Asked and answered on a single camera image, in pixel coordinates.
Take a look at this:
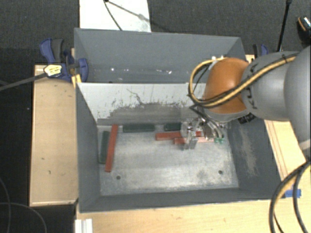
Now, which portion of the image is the black cylinder on white bracket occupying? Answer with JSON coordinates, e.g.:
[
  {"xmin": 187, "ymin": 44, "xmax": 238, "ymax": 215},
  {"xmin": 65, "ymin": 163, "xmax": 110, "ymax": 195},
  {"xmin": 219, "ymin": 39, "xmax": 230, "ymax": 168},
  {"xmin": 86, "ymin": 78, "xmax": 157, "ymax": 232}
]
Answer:
[{"xmin": 238, "ymin": 113, "xmax": 256, "ymax": 125}]

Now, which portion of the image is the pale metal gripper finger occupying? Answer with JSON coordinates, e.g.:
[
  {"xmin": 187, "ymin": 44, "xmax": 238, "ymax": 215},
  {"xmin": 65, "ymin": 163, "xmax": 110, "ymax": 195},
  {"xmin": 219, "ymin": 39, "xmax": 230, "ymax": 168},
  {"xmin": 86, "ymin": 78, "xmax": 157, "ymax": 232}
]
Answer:
[
  {"xmin": 189, "ymin": 131, "xmax": 197, "ymax": 150},
  {"xmin": 183, "ymin": 130, "xmax": 190, "ymax": 151}
]

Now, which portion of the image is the pale wood flat board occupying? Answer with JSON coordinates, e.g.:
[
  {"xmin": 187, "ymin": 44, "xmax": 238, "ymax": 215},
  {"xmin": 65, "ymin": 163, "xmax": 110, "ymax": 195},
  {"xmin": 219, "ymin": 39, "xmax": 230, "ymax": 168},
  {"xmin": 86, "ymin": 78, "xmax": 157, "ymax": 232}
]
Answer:
[{"xmin": 29, "ymin": 64, "xmax": 79, "ymax": 207}]

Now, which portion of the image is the dark green flat block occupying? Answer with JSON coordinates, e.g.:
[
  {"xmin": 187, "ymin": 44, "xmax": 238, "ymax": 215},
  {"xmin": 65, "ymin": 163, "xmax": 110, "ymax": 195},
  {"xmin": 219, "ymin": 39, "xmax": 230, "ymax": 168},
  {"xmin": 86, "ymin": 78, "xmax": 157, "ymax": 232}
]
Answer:
[
  {"xmin": 122, "ymin": 123, "xmax": 156, "ymax": 133},
  {"xmin": 163, "ymin": 122, "xmax": 182, "ymax": 132},
  {"xmin": 98, "ymin": 130, "xmax": 111, "ymax": 165}
]

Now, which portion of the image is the red-brown flat block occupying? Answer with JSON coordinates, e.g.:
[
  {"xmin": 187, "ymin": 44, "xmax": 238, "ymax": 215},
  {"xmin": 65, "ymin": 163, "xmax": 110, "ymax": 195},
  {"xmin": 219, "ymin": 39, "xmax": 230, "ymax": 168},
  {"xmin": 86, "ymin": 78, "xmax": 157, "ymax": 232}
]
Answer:
[
  {"xmin": 173, "ymin": 137, "xmax": 217, "ymax": 146},
  {"xmin": 104, "ymin": 124, "xmax": 119, "ymax": 173},
  {"xmin": 155, "ymin": 131, "xmax": 203, "ymax": 142}
]

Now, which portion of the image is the grey metal bin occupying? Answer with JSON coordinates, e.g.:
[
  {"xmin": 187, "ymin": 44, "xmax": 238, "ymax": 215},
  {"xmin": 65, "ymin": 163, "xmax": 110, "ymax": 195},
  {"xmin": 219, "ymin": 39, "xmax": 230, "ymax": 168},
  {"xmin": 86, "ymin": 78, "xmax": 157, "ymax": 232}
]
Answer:
[{"xmin": 73, "ymin": 27, "xmax": 284, "ymax": 214}]

